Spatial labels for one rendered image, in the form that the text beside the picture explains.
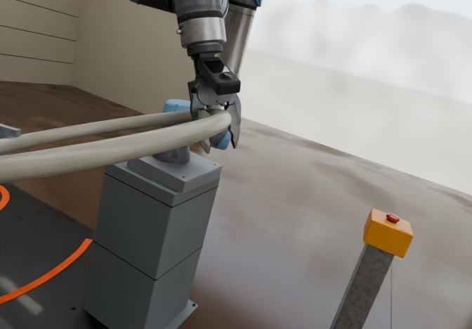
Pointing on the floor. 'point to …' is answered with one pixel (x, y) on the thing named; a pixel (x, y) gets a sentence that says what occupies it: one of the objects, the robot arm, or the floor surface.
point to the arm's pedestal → (145, 250)
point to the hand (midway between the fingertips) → (221, 145)
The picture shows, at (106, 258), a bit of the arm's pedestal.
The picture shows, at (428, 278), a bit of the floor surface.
